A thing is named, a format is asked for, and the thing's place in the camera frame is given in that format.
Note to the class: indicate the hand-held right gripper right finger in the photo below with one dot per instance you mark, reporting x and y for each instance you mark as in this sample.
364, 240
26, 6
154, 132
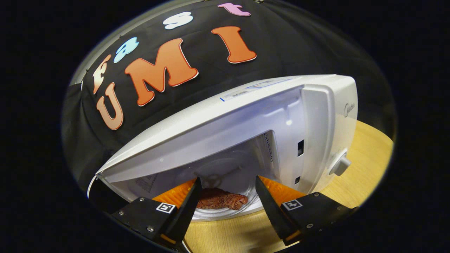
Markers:
272, 214

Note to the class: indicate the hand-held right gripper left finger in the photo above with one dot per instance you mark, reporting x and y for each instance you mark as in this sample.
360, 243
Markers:
186, 214

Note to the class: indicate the brown meat piece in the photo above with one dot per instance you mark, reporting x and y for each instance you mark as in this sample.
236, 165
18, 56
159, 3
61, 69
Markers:
221, 200

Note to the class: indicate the white microwave oven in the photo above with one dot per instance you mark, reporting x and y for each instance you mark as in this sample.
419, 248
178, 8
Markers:
211, 126

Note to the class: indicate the glass turntable plate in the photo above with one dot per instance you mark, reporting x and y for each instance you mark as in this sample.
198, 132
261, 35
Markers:
225, 214

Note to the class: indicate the black backdrop cloth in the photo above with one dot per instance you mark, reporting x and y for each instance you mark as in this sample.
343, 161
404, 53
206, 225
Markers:
281, 42

